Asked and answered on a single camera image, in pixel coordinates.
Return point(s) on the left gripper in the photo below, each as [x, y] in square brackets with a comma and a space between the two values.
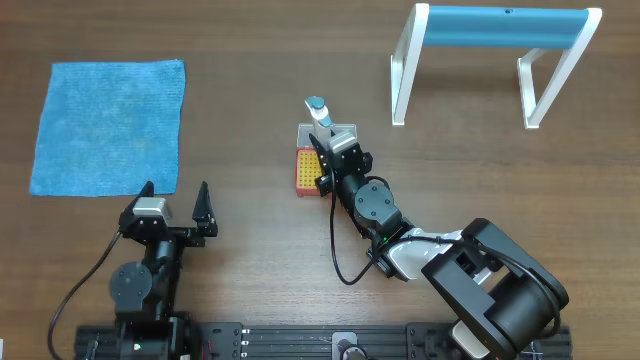
[187, 237]

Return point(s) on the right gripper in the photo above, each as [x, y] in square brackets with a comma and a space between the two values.
[350, 165]

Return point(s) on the white pipette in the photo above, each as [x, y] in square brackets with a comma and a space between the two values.
[320, 120]

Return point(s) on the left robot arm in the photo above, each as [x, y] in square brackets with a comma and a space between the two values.
[130, 286]

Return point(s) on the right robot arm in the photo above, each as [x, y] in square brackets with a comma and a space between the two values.
[500, 280]

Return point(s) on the red and yellow tip box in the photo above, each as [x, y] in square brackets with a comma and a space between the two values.
[307, 170]

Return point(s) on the blue cloth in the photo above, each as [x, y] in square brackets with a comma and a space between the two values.
[100, 125]

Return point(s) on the white and blue stand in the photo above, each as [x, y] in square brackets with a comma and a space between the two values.
[500, 27]

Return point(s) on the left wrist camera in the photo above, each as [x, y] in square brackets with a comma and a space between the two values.
[150, 207]

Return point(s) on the mounting rail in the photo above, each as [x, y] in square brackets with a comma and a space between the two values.
[290, 341]

